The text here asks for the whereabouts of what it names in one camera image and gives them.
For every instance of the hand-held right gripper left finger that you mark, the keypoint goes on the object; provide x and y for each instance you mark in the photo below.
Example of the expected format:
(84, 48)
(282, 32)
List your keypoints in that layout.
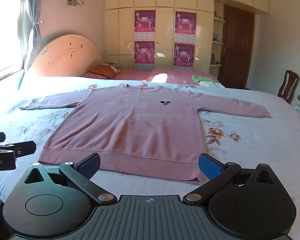
(88, 166)

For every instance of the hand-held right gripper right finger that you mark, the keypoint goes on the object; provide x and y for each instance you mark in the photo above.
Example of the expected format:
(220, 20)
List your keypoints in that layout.
(210, 165)

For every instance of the pink sweater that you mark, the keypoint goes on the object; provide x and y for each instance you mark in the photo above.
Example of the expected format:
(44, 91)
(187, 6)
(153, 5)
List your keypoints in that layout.
(130, 125)

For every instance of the white floral bedsheet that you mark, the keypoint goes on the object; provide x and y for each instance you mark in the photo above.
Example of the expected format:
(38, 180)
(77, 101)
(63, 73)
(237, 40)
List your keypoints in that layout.
(252, 140)

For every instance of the green folded cloth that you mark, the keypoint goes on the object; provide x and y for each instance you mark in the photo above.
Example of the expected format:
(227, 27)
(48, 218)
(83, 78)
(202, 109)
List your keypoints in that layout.
(202, 78)

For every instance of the orange striped pillow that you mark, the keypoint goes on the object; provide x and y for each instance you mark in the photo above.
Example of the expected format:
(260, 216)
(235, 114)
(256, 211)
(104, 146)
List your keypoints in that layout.
(103, 70)

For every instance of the cream wooden headboard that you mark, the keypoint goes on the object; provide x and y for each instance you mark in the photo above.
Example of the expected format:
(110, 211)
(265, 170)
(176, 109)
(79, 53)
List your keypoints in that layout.
(65, 57)

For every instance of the pink bedspread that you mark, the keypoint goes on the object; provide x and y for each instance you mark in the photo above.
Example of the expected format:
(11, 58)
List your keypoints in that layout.
(165, 76)

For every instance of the window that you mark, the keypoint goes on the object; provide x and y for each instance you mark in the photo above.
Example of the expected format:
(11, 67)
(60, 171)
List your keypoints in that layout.
(5, 35)

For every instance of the floral pillow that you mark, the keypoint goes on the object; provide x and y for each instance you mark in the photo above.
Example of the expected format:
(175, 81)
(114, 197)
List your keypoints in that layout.
(115, 66)

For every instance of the dark wooden chair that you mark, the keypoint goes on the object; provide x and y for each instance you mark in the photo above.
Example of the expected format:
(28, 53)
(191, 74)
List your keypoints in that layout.
(287, 85)

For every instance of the blue curtain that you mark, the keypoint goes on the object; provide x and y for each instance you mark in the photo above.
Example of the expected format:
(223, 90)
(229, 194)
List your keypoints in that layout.
(32, 30)

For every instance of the brown wooden door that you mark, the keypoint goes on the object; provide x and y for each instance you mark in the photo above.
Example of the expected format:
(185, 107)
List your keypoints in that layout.
(236, 47)

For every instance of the cream corner shelf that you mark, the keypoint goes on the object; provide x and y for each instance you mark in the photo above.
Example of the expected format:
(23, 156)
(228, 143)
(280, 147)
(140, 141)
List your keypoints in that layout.
(216, 43)

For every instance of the small teal shelf item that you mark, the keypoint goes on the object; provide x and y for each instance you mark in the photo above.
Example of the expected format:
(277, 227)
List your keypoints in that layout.
(216, 37)

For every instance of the cream wardrobe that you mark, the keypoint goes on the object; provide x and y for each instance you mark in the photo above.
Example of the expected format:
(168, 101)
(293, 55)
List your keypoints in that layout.
(165, 30)

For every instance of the purple wall poster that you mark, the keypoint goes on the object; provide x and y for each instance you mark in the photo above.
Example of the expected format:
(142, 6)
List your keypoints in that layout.
(144, 53)
(145, 22)
(185, 25)
(183, 55)

